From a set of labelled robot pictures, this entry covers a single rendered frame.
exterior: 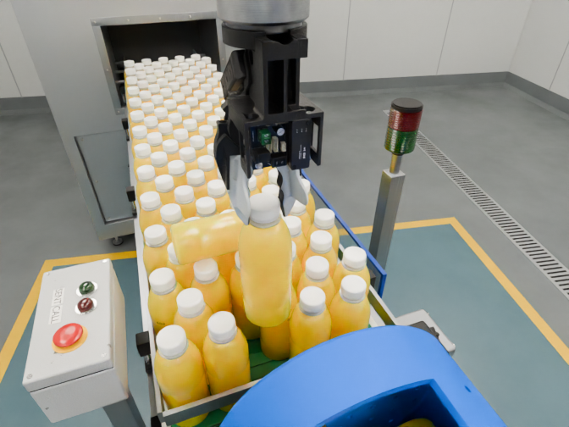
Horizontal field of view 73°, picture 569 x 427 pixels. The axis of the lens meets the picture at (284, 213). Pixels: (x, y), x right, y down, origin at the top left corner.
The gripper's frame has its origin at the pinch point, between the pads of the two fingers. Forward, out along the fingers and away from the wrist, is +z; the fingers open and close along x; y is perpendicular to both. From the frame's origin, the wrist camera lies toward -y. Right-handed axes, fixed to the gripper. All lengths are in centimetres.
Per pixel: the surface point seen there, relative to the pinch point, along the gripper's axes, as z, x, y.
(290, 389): 5.6, -3.8, 19.0
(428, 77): 112, 312, -342
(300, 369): 5.0, -2.5, 17.9
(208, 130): 18, 4, -65
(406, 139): 7.8, 37.8, -23.5
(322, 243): 18.2, 13.7, -10.7
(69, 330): 16.3, -26.0, -4.1
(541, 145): 126, 312, -178
